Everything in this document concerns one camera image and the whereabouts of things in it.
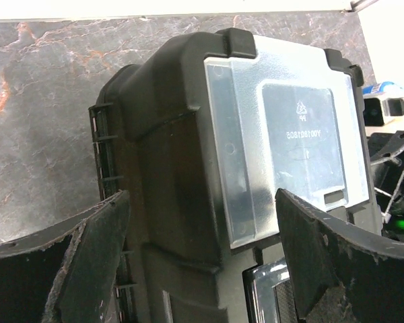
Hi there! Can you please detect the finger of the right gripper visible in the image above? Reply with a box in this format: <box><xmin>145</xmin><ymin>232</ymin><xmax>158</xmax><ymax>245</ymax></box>
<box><xmin>366</xmin><ymin>131</ymin><xmax>404</xmax><ymax>216</ymax></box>

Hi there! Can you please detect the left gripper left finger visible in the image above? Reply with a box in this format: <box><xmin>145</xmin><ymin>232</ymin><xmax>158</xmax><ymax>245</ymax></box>
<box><xmin>0</xmin><ymin>191</ymin><xmax>130</xmax><ymax>322</ymax></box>

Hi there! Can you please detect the black plastic tool box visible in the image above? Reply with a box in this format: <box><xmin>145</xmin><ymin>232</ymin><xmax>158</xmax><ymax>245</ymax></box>
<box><xmin>89</xmin><ymin>28</ymin><xmax>382</xmax><ymax>322</ymax></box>

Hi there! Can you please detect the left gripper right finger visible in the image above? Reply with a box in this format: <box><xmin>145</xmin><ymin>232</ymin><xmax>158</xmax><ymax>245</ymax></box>
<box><xmin>275</xmin><ymin>188</ymin><xmax>404</xmax><ymax>322</ymax></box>

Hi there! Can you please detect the blue wrapped paper roll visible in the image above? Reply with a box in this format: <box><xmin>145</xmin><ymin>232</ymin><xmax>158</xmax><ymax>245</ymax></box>
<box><xmin>362</xmin><ymin>81</ymin><xmax>404</xmax><ymax>98</ymax></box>

